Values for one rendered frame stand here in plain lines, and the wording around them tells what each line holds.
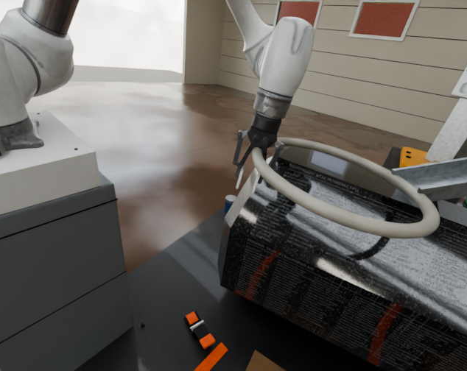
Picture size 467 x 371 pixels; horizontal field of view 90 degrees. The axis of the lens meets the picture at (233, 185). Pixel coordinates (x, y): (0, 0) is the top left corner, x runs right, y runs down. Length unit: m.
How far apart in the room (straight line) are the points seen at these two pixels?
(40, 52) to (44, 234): 0.49
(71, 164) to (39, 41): 0.34
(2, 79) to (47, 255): 0.45
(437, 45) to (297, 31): 6.48
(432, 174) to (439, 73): 6.06
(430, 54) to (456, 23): 0.58
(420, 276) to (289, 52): 0.72
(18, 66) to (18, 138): 0.17
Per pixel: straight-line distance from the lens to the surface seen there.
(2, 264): 0.83
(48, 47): 0.88
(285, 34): 0.59
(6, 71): 0.80
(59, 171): 0.73
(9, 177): 0.72
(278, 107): 0.60
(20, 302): 0.94
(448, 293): 0.93
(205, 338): 1.26
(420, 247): 0.92
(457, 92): 1.84
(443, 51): 7.00
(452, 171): 1.00
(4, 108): 0.79
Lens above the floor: 1.20
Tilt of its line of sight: 30 degrees down
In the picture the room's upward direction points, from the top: 9 degrees clockwise
